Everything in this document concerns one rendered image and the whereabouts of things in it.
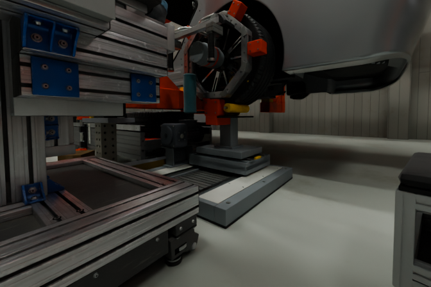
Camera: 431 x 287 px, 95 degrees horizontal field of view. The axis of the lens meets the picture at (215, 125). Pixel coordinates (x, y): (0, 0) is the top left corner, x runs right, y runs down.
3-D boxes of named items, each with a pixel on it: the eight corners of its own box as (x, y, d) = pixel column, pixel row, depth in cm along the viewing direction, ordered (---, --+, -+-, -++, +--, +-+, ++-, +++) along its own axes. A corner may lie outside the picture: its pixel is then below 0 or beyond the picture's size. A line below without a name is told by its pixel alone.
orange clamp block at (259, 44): (253, 57, 121) (267, 54, 115) (246, 54, 115) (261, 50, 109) (253, 45, 120) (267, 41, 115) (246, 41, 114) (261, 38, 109)
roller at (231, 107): (251, 112, 146) (251, 104, 145) (228, 112, 123) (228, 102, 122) (244, 113, 149) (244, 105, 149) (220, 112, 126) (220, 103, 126)
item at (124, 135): (150, 152, 158) (149, 125, 157) (139, 154, 150) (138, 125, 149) (61, 135, 312) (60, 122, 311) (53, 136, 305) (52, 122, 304)
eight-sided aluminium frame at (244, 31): (252, 96, 121) (252, 4, 118) (247, 95, 116) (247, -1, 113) (190, 100, 155) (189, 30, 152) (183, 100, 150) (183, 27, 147)
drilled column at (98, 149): (117, 180, 141) (115, 122, 139) (102, 184, 133) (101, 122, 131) (111, 178, 147) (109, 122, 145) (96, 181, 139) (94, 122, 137)
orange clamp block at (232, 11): (240, 22, 125) (248, 7, 121) (234, 17, 119) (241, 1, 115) (233, 18, 128) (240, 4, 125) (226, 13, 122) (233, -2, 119)
